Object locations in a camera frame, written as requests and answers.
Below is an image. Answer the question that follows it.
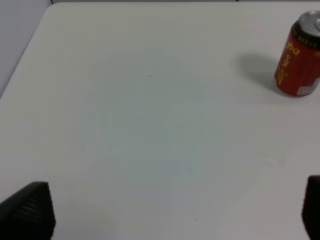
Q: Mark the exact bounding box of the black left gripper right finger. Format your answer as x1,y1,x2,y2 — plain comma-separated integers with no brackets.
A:
301,175,320,240

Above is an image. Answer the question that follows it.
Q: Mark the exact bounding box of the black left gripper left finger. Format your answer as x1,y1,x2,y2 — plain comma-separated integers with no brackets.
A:
0,181,56,240

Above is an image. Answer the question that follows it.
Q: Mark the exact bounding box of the red drink can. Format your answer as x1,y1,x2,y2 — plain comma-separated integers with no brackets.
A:
274,10,320,97

